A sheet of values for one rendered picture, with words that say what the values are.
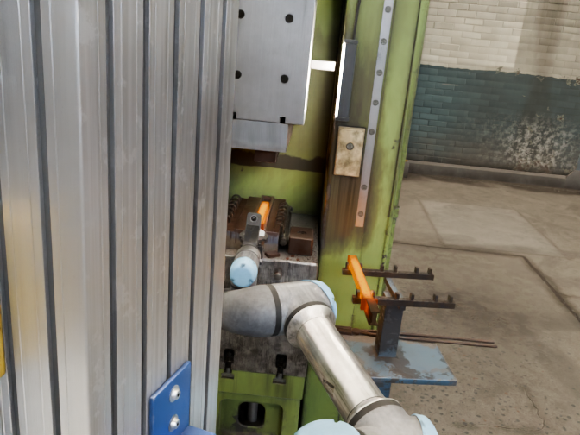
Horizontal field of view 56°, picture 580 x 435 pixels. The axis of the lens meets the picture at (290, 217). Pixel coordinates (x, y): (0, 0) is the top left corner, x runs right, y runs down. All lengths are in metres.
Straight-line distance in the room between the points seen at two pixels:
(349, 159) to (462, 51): 6.02
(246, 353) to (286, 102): 0.89
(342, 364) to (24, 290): 0.71
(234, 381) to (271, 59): 1.15
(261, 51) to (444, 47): 6.15
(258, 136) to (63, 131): 1.42
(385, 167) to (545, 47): 6.30
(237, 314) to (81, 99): 0.86
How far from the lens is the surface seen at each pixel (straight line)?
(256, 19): 1.79
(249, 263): 1.54
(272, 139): 1.81
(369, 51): 1.92
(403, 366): 1.87
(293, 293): 1.21
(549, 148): 8.34
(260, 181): 2.34
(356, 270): 1.81
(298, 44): 1.78
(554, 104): 8.26
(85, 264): 0.43
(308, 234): 1.93
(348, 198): 1.99
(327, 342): 1.12
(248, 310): 1.19
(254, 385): 2.10
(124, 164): 0.45
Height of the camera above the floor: 1.62
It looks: 18 degrees down
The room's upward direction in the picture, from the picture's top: 5 degrees clockwise
